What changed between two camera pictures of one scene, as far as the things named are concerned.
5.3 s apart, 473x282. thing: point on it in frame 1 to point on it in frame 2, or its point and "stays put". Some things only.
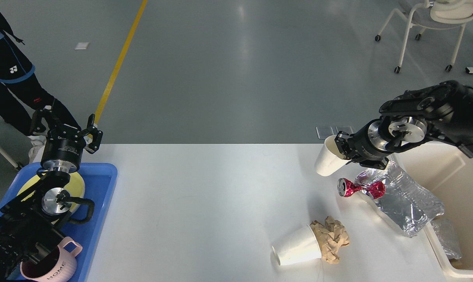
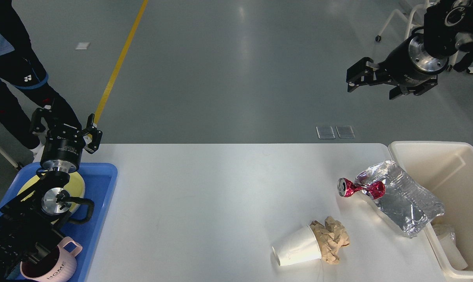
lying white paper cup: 302,245 stays put
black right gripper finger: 380,164 to 416,90
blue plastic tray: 99,179 stays put
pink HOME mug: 59,265 stays put
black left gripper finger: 96,134 stays put
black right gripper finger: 345,143 to 360,74
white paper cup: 330,159 to 448,243
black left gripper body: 63,147 stays put
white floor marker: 81,46 stays put
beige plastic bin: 457,184 stays put
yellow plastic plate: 75,185 stays put
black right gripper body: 369,142 to 410,64
